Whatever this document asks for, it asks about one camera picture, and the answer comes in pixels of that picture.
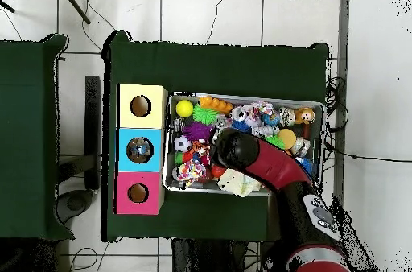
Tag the clear mesh bin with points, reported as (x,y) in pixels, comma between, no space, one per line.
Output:
(193,188)

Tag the orange toy block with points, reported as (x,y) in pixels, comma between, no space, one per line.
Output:
(215,104)

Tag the black flat panel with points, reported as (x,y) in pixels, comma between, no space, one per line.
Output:
(92,124)

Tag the yellow ball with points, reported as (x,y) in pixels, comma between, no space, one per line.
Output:
(184,108)

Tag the brown plush monkey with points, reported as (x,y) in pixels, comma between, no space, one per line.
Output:
(304,116)

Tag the silver toy robot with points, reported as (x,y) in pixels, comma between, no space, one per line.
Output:
(265,130)

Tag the cream knitted cloth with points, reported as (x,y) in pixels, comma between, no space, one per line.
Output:
(238,182)

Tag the black tripod leg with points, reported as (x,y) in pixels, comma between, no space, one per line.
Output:
(74,4)
(8,6)

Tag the small soccer ball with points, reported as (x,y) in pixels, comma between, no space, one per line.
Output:
(182,144)

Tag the dark green tablecloth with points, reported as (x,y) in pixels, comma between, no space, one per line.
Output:
(25,124)
(209,69)

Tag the colourful patterned cloth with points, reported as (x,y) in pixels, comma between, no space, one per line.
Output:
(190,172)

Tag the wooden box with three holes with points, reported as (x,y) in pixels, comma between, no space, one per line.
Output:
(151,117)

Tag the purple spiky ball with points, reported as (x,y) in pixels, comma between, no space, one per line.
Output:
(198,132)

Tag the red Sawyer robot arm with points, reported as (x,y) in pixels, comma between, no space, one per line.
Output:
(276,165)

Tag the green spiky ball with eyes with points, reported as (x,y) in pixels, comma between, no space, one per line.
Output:
(275,141)

